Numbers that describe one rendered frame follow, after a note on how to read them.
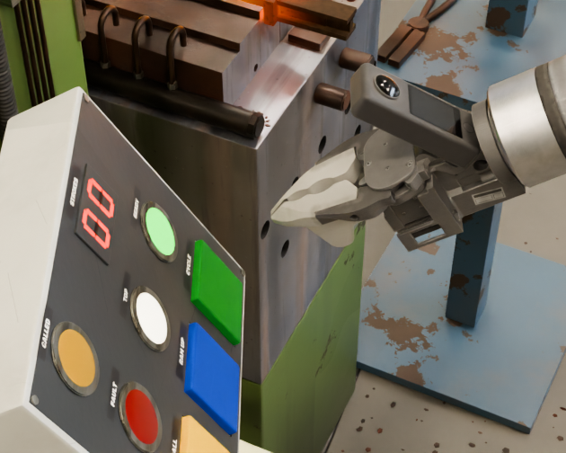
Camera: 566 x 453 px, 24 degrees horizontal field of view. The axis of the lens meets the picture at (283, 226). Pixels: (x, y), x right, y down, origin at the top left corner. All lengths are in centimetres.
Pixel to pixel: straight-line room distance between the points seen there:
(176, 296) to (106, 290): 11
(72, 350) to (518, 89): 40
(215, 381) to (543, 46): 101
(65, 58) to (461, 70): 70
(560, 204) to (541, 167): 172
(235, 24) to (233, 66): 6
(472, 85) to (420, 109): 86
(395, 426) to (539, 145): 137
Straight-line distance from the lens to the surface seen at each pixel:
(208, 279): 120
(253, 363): 179
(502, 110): 105
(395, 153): 109
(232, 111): 150
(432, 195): 108
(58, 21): 143
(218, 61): 151
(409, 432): 236
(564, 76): 105
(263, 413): 189
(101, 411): 100
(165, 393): 109
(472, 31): 202
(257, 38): 157
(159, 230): 116
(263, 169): 154
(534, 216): 274
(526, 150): 105
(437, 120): 106
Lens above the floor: 193
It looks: 46 degrees down
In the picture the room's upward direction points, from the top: straight up
